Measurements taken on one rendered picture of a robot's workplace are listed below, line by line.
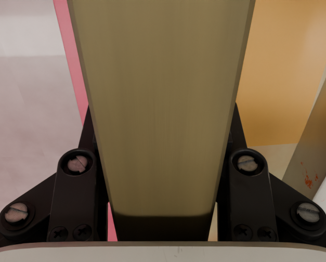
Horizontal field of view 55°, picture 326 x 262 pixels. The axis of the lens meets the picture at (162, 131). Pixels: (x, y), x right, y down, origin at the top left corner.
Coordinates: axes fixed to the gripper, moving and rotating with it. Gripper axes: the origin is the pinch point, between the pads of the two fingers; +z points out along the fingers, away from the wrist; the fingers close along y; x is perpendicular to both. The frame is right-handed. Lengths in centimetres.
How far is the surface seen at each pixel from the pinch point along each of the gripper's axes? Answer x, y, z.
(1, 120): -4.4, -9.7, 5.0
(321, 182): -6.3, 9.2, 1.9
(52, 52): 0.1, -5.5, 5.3
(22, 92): -2.3, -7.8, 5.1
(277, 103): -3.5, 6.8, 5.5
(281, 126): -5.4, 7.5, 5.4
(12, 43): 0.6, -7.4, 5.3
